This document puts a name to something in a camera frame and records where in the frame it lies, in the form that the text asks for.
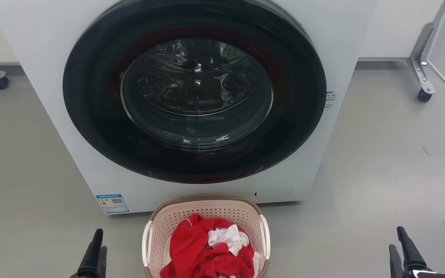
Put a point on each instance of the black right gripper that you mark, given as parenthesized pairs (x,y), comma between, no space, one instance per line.
(427,273)

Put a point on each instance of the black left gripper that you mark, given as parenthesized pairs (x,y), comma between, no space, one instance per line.
(81,276)

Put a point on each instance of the beige perforated plastic laundry basket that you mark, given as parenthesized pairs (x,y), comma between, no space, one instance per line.
(207,208)

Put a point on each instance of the blue energy label sticker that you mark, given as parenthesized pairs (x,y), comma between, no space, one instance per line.
(112,204)

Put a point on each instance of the red garment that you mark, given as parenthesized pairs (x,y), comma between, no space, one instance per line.
(191,247)

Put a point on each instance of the white garment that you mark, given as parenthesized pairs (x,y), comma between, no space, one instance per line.
(227,236)

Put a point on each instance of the round white filter cover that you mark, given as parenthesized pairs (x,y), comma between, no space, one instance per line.
(276,192)

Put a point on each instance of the white front-loading washing machine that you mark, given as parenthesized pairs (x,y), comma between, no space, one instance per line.
(45,77)

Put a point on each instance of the black round washing machine door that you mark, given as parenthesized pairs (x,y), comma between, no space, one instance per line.
(195,96)

